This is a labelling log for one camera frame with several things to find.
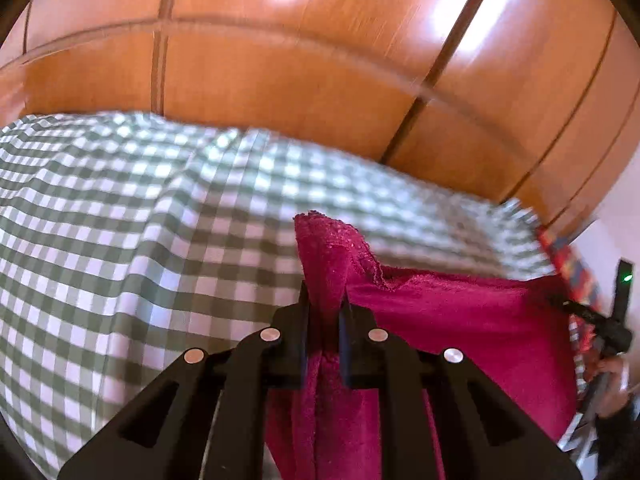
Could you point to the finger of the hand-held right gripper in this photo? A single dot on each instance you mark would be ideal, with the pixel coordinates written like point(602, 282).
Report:
point(595, 320)

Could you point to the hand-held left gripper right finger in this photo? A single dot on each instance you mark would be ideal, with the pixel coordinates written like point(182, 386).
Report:
point(345, 345)

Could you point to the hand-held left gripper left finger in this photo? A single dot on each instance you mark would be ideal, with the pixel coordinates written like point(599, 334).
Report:
point(303, 330)

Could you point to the dark red velvet garment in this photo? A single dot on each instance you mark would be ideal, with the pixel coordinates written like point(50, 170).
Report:
point(475, 340)

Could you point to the person's right hand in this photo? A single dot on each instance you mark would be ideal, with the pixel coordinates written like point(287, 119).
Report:
point(617, 390)

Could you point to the multicoloured plaid pillow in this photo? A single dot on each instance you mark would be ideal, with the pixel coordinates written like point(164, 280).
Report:
point(575, 265)

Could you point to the green white checked bedsheet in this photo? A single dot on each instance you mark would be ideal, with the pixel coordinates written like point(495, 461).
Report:
point(100, 240)

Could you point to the wooden wardrobe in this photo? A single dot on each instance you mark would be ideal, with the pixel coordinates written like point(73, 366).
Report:
point(310, 70)

